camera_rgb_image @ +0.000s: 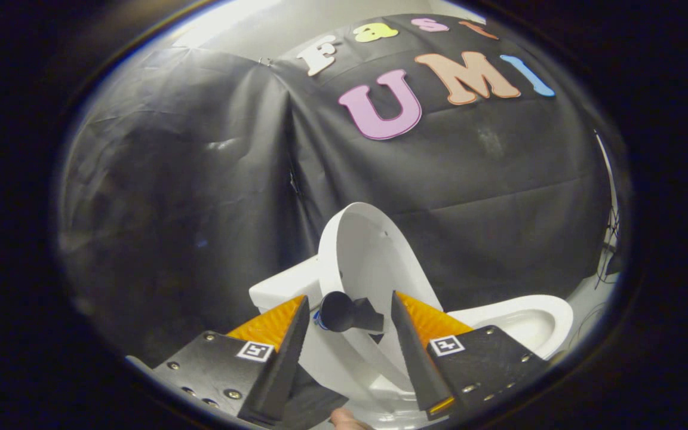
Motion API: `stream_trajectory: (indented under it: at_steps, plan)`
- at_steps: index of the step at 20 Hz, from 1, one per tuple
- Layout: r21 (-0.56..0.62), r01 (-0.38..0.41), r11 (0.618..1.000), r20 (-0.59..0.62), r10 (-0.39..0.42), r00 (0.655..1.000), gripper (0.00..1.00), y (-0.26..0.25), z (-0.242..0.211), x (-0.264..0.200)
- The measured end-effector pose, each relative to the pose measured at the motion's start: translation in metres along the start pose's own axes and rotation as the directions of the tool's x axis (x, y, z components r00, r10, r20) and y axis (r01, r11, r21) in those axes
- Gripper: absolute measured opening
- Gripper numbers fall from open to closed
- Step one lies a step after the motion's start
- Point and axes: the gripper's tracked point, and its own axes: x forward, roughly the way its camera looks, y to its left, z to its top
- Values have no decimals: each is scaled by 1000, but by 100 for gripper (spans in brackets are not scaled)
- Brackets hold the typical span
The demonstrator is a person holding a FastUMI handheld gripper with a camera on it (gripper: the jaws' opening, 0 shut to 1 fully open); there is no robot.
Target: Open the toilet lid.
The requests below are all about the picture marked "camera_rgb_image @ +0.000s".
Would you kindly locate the white ceramic toilet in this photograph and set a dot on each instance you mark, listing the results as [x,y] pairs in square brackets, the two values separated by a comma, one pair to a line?
[523,322]

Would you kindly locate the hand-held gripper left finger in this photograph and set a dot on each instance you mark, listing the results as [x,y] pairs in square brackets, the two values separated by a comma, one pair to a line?
[284,358]

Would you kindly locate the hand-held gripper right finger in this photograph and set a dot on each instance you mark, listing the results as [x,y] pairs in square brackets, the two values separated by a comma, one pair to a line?
[418,364]

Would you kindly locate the white toilet lid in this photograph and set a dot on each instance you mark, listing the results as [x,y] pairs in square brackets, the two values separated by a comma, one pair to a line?
[374,257]

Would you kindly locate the black backdrop cloth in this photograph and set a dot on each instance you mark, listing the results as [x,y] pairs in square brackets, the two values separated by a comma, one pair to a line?
[200,179]

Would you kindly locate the black light stand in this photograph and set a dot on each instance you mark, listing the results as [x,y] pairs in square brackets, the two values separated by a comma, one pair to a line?
[611,245]

